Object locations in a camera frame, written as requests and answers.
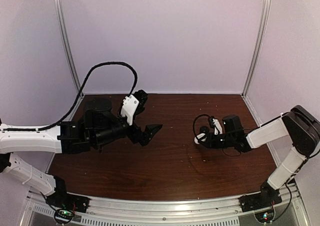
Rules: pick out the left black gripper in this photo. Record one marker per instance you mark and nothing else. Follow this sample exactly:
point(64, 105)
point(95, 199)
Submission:
point(146, 135)

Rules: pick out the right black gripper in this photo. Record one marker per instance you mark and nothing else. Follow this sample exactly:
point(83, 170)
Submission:
point(210, 142)

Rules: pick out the white earbud charging case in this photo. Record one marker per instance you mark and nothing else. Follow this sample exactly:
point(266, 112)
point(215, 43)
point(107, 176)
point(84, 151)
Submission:
point(200, 138)

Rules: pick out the black earbud charging case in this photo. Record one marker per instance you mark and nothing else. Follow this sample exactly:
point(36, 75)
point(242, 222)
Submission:
point(204, 130)

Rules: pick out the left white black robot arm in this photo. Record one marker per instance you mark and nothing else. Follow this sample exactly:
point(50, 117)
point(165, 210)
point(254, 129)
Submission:
point(97, 127)

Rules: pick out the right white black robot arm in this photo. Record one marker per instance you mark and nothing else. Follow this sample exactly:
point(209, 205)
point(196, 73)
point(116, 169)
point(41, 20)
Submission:
point(300, 125)

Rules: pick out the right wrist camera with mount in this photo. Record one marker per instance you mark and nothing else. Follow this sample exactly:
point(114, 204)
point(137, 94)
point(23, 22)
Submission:
point(215, 125)

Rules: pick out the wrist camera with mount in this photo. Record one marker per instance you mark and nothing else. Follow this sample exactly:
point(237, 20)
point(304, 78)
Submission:
point(215, 125)
point(130, 103)

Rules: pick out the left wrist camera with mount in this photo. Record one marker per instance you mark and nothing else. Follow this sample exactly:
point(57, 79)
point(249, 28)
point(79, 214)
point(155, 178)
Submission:
point(130, 103)

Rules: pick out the front aluminium rail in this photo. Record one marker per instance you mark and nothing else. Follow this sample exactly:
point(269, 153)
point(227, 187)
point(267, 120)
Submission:
point(225, 211)

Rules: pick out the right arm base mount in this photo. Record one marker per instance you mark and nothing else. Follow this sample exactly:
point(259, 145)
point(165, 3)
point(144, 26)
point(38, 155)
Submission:
point(262, 208)

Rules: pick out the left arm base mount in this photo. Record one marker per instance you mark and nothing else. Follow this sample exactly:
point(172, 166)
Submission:
point(65, 208)

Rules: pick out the left aluminium frame post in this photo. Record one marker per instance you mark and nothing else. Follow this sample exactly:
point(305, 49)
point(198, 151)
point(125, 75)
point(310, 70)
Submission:
point(66, 45)

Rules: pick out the aluminium frame post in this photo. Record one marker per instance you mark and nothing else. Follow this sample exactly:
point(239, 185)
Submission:
point(66, 45)
point(265, 10)

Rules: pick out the right aluminium frame post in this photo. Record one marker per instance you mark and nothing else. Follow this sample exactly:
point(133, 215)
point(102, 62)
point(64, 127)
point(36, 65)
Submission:
point(265, 10)

